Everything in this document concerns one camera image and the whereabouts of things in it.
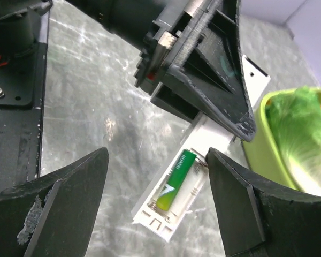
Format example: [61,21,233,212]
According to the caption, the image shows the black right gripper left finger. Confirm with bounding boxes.
[0,148,109,256]

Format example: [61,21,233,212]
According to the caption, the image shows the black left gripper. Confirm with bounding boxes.
[70,1,256,141]

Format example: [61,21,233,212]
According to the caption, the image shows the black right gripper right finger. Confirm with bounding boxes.
[206,148,321,256]

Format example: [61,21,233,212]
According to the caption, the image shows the green AA battery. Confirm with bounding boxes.
[156,149,196,211]

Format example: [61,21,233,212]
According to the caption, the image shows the slim white remote control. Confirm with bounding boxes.
[131,55,272,243]

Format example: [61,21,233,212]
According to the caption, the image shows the green plastic bowl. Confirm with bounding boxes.
[242,87,321,191]

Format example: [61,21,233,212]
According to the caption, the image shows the white green cabbage toy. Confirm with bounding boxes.
[265,87,321,196]

